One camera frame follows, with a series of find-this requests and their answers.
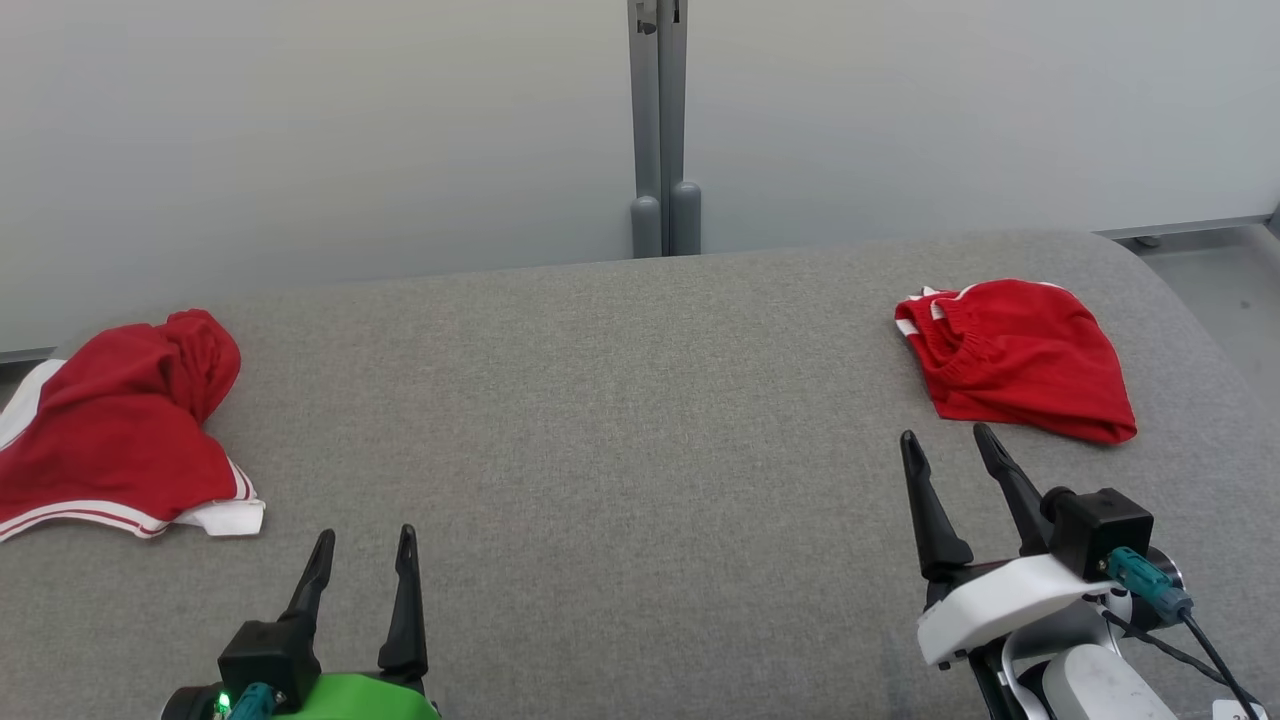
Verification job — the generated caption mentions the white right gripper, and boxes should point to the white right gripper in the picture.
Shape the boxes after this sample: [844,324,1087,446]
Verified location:
[900,422,1123,669]

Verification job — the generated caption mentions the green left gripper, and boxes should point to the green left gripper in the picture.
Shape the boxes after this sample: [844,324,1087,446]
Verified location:
[268,524,441,720]

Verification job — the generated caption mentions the red shorts with white stripe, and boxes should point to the red shorts with white stripe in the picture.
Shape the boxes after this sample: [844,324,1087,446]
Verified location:
[894,279,1139,447]

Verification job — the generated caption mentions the red jersey with white trim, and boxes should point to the red jersey with white trim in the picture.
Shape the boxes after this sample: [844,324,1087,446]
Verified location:
[0,308,267,543]

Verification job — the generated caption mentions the grey fabric sofa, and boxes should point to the grey fabric sofa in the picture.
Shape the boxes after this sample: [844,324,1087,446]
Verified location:
[0,230,1280,720]

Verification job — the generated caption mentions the grey partition base rail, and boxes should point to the grey partition base rail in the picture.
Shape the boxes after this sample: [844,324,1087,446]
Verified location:
[1095,213,1280,249]

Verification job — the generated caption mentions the grey double partition post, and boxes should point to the grey double partition post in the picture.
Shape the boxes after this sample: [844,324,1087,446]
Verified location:
[627,0,702,259]

